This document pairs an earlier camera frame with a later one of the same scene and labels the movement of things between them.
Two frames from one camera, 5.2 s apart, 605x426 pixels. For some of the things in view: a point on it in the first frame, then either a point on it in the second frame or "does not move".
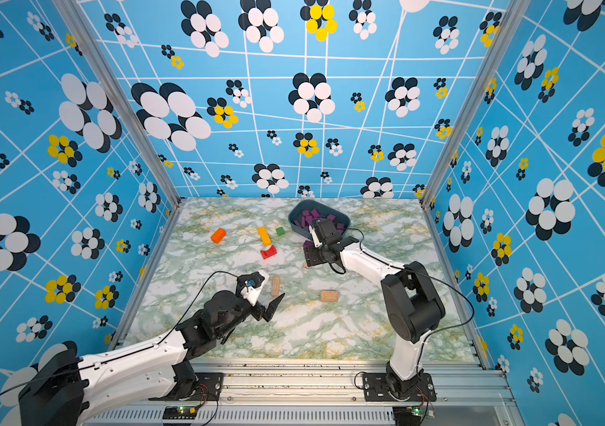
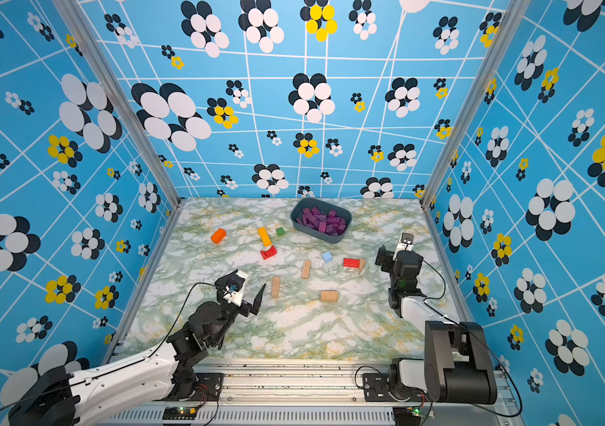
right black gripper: [310, 255] → [388, 257]
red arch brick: [266, 254] does not move
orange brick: [218, 235] does not move
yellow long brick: [264, 236] does not move
